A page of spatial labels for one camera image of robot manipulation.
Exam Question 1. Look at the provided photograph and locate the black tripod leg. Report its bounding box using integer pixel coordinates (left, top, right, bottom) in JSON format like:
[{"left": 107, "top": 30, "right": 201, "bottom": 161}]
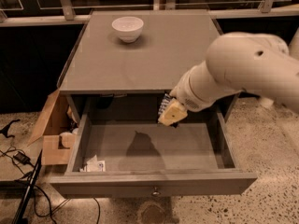
[{"left": 11, "top": 153, "right": 42, "bottom": 224}]

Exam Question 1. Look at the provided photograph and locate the open grey top drawer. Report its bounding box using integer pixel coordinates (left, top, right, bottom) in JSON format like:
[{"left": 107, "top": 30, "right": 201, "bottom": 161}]
[{"left": 50, "top": 95, "right": 257, "bottom": 198}]

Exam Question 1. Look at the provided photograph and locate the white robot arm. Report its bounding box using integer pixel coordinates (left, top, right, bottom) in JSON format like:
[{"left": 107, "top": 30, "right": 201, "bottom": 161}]
[{"left": 158, "top": 32, "right": 299, "bottom": 126}]

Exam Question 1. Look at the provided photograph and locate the white ceramic bowl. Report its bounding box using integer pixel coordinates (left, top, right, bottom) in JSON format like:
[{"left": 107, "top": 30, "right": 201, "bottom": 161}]
[{"left": 112, "top": 16, "right": 144, "bottom": 43}]

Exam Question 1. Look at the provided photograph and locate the metal window railing frame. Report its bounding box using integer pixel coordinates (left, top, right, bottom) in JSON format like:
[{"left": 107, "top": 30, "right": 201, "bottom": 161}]
[{"left": 0, "top": 0, "right": 299, "bottom": 26}]

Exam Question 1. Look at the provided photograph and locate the brown cardboard box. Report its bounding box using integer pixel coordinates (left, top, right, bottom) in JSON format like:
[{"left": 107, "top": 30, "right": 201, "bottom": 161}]
[{"left": 28, "top": 90, "right": 76, "bottom": 165}]

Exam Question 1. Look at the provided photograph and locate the black clip on floor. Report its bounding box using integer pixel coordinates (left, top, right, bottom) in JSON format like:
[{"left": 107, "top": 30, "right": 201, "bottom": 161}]
[{"left": 0, "top": 119, "right": 20, "bottom": 138}]

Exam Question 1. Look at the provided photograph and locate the black cable on floor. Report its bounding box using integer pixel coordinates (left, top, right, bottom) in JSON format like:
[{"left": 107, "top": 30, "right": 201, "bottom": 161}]
[{"left": 0, "top": 146, "right": 102, "bottom": 224}]

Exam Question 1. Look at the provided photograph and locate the black power adapter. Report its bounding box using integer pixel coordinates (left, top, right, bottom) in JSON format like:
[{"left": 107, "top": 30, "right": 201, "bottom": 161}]
[{"left": 13, "top": 152, "right": 30, "bottom": 164}]

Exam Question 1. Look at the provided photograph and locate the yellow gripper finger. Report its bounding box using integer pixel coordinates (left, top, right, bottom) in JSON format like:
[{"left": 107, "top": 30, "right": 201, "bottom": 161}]
[{"left": 158, "top": 98, "right": 188, "bottom": 126}]

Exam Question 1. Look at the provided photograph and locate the small metal drawer knob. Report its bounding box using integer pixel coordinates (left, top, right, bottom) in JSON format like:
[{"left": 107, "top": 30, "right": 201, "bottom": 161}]
[{"left": 151, "top": 187, "right": 161, "bottom": 197}]

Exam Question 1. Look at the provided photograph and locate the crumpled white paper packet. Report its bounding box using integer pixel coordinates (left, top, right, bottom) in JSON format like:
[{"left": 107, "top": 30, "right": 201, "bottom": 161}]
[{"left": 79, "top": 155, "right": 106, "bottom": 172}]

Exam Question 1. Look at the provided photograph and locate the dark blue rxbar wrapper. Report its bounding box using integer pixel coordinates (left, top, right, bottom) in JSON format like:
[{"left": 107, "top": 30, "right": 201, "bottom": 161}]
[{"left": 158, "top": 93, "right": 172, "bottom": 116}]

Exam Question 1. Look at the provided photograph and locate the grey cabinet with glass top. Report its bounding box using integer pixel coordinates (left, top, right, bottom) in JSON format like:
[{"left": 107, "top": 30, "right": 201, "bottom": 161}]
[{"left": 60, "top": 9, "right": 222, "bottom": 119}]

